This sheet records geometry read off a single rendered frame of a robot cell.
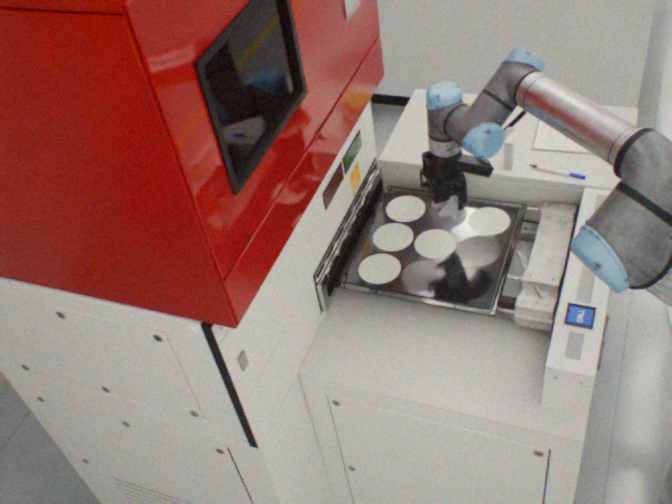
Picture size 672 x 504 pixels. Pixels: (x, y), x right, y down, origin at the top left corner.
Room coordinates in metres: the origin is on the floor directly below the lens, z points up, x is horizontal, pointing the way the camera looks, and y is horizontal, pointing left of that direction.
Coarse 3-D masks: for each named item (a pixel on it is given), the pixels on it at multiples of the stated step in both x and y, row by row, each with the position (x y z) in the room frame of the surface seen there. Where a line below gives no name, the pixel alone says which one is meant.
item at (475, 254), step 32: (384, 224) 1.38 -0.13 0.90; (416, 224) 1.35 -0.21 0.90; (448, 224) 1.33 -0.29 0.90; (512, 224) 1.29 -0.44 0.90; (416, 256) 1.24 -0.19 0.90; (448, 256) 1.22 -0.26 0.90; (480, 256) 1.20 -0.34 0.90; (384, 288) 1.16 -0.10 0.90; (416, 288) 1.14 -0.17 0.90; (448, 288) 1.12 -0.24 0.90; (480, 288) 1.11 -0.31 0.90
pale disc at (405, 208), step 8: (392, 200) 1.46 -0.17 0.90; (400, 200) 1.46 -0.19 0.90; (408, 200) 1.45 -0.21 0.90; (416, 200) 1.45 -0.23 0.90; (392, 208) 1.43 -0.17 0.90; (400, 208) 1.43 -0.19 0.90; (408, 208) 1.42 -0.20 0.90; (416, 208) 1.41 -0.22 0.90; (424, 208) 1.41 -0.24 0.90; (392, 216) 1.40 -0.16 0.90; (400, 216) 1.40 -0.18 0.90; (408, 216) 1.39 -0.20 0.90; (416, 216) 1.38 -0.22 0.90
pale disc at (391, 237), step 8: (392, 224) 1.37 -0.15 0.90; (400, 224) 1.37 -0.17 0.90; (376, 232) 1.35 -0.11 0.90; (384, 232) 1.35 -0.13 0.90; (392, 232) 1.34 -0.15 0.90; (400, 232) 1.34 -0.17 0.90; (408, 232) 1.33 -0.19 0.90; (376, 240) 1.32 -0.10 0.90; (384, 240) 1.32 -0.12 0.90; (392, 240) 1.31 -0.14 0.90; (400, 240) 1.31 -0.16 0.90; (408, 240) 1.30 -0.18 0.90; (384, 248) 1.29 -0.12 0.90; (392, 248) 1.29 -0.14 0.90; (400, 248) 1.28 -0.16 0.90
